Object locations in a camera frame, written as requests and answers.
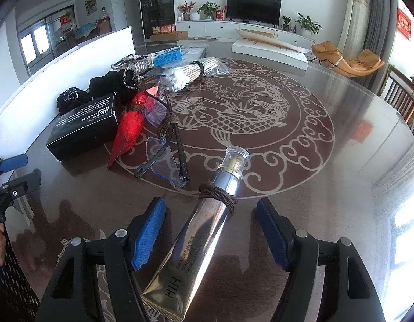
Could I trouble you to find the white television cabinet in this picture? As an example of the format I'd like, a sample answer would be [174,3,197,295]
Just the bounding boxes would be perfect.
[175,19,323,41]

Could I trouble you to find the blue label plastic packet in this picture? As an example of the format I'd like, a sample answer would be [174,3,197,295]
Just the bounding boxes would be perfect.
[149,47,185,70]

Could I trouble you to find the glass display cabinet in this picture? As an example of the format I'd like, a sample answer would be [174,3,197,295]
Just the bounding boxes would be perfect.
[138,0,175,39]

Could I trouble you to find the cardboard box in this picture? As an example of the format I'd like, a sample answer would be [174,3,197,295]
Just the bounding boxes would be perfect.
[150,30,189,43]

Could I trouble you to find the clear safety glasses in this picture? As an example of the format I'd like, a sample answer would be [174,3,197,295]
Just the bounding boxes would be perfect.
[135,85,191,190]

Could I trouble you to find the bundle of wooden sticks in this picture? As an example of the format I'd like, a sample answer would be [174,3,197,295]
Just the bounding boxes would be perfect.
[157,57,233,92]

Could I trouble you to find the white flat box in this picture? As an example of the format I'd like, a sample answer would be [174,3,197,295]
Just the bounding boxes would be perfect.
[231,28,310,71]

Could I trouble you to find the window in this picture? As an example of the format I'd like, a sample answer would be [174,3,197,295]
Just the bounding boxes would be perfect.
[20,23,48,56]

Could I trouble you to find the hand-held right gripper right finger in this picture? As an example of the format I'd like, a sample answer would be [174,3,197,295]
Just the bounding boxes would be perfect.
[256,197,385,322]

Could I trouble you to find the grey curtain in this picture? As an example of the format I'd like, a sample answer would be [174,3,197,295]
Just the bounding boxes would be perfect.
[361,0,401,88]

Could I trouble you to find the white door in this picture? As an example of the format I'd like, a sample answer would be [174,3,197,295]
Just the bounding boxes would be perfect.
[123,0,141,38]

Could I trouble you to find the large leafy potted plant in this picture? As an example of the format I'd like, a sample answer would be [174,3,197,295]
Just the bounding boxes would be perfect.
[294,12,323,38]

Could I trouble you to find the blue patterned cloth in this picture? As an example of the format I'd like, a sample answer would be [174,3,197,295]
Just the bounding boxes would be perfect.
[74,23,95,39]

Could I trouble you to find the white tied curtain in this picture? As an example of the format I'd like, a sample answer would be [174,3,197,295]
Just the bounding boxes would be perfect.
[338,0,373,61]

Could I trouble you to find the gold cosmetic tube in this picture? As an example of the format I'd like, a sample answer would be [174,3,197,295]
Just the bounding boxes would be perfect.
[140,145,250,321]

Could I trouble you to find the orange lounge chair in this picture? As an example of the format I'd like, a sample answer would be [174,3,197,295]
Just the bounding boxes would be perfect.
[311,41,385,80]

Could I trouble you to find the red wall hanging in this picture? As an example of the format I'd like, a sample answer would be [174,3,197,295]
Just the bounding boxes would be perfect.
[397,7,412,41]

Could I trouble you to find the black television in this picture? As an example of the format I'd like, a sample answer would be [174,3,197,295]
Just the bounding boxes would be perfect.
[226,0,282,21]

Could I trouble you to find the bushy green potted plant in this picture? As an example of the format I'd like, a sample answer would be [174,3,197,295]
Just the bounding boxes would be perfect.
[197,2,218,20]

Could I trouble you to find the red foil cone bag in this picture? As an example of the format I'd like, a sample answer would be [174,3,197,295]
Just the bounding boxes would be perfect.
[107,92,158,170]

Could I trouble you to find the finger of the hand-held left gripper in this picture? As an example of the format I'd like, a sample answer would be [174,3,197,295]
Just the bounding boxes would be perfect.
[0,173,38,224]
[0,153,29,175]

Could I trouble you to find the person's left forearm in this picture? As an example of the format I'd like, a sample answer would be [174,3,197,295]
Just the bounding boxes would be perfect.
[0,230,41,322]

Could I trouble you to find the clear plastic bag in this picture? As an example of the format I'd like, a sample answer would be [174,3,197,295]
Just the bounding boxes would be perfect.
[178,45,208,61]

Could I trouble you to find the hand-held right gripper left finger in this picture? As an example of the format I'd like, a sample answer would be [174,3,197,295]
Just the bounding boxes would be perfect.
[35,197,167,322]

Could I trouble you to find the black box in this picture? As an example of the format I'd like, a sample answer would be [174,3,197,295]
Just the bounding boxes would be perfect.
[46,92,119,162]

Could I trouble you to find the white board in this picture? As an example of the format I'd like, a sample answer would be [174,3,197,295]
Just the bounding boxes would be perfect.
[0,26,135,141]

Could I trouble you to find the patterned cloth item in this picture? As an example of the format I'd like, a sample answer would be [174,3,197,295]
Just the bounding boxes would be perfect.
[111,53,154,75]

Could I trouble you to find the black rhinestone-trimmed cloth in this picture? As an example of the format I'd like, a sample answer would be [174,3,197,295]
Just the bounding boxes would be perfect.
[56,87,93,114]
[89,68,139,105]

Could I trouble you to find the red flower vase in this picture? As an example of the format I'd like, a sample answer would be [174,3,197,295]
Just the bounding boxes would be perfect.
[177,1,196,21]

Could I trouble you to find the wooden chair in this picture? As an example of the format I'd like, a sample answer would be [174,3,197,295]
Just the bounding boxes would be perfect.
[383,64,414,122]

